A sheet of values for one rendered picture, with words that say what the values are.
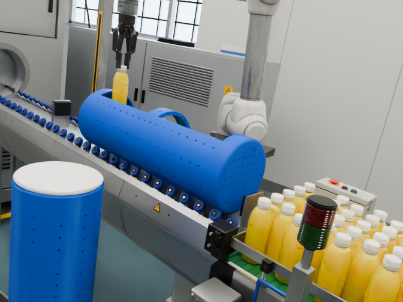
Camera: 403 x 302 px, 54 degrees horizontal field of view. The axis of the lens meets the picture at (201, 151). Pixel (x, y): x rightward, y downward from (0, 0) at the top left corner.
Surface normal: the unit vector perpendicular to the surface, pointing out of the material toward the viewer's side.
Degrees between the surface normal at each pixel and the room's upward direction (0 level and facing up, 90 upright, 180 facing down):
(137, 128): 64
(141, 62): 90
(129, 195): 71
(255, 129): 98
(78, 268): 91
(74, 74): 90
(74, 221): 90
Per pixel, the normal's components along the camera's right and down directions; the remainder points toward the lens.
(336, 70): -0.56, 0.14
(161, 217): -0.58, -0.22
